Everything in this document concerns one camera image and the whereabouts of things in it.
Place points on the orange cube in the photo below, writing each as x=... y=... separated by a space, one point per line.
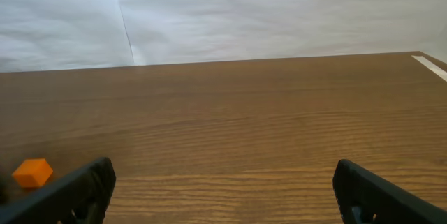
x=32 y=173

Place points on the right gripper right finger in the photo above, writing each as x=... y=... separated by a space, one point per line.
x=377 y=196

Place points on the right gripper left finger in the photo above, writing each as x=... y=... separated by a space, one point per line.
x=63 y=196

